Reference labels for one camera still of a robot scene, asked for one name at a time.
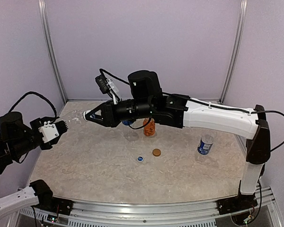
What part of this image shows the clear bottle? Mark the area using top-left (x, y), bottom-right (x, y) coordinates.
top-left (59, 110), bottom-right (84, 124)

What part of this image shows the blue label bottle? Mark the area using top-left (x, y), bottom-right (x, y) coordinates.
top-left (197, 134), bottom-right (214, 155)
top-left (122, 121), bottom-right (136, 141)

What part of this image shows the orange drink bottle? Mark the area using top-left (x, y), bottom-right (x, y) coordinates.
top-left (143, 119), bottom-right (155, 136)

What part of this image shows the white bottle cap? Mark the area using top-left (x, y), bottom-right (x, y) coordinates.
top-left (137, 156), bottom-right (144, 163)

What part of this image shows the brown bottle cap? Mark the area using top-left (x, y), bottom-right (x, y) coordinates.
top-left (152, 148), bottom-right (161, 157)

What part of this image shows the blue white cap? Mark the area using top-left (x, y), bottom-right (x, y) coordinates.
top-left (83, 110), bottom-right (95, 122)

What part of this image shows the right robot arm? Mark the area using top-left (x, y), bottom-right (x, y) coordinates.
top-left (83, 70), bottom-right (271, 210)

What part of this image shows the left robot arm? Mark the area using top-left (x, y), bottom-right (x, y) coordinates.
top-left (0, 112), bottom-right (68, 220)

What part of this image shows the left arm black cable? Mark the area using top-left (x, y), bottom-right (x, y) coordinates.
top-left (0, 91), bottom-right (60, 164)

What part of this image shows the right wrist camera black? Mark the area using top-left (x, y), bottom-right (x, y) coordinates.
top-left (95, 75), bottom-right (122, 105)

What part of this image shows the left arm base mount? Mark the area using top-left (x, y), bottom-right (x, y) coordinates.
top-left (29, 179), bottom-right (73, 216)

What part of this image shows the left aluminium post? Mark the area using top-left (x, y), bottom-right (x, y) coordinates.
top-left (37, 0), bottom-right (68, 104)

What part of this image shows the aluminium post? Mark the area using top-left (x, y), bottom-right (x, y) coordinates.
top-left (37, 0), bottom-right (68, 104)
top-left (219, 0), bottom-right (248, 104)

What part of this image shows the aluminium front rail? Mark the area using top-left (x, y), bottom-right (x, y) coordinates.
top-left (8, 186), bottom-right (282, 227)

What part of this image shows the right aluminium post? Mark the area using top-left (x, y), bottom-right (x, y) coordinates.
top-left (219, 0), bottom-right (248, 104)

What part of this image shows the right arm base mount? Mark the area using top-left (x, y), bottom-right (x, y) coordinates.
top-left (216, 188), bottom-right (258, 215)

